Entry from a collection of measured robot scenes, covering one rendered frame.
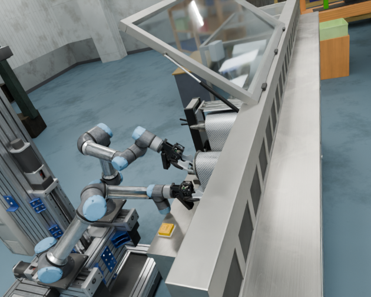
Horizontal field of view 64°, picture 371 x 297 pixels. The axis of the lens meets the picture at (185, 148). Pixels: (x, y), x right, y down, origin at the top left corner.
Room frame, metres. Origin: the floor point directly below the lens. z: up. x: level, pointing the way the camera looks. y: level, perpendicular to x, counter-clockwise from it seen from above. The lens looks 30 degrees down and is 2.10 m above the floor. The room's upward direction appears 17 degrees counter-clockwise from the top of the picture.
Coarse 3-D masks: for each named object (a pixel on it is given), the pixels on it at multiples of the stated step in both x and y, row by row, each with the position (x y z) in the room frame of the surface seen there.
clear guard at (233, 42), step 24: (192, 0) 1.65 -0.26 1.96; (216, 0) 1.80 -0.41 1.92; (144, 24) 1.20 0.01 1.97; (168, 24) 1.27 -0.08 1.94; (192, 24) 1.36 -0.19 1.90; (216, 24) 1.47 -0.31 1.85; (240, 24) 1.60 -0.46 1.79; (264, 24) 1.75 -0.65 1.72; (192, 48) 1.15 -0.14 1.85; (216, 48) 1.22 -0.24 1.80; (240, 48) 1.31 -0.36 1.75; (264, 48) 1.42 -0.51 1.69; (216, 72) 1.04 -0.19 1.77; (240, 72) 1.10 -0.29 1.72
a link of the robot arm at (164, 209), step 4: (164, 200) 1.33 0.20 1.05; (156, 204) 1.35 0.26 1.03; (160, 204) 1.33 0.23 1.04; (164, 204) 1.33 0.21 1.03; (168, 204) 1.34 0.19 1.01; (160, 208) 1.33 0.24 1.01; (164, 208) 1.33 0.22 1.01; (168, 208) 1.34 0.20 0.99; (160, 212) 1.34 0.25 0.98; (164, 212) 1.33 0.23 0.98; (168, 212) 1.33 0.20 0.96
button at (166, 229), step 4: (164, 224) 1.29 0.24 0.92; (168, 224) 1.28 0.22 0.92; (172, 224) 1.27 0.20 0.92; (160, 228) 1.27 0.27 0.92; (164, 228) 1.26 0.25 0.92; (168, 228) 1.25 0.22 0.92; (172, 228) 1.25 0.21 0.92; (160, 232) 1.24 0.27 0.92; (164, 232) 1.23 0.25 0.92; (168, 232) 1.22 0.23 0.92
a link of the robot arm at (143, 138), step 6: (138, 126) 1.42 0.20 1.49; (138, 132) 1.38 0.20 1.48; (144, 132) 1.39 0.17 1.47; (150, 132) 1.40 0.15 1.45; (138, 138) 1.37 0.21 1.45; (144, 138) 1.36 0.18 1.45; (150, 138) 1.36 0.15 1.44; (138, 144) 1.39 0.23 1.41; (144, 144) 1.37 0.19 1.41; (150, 144) 1.35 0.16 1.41
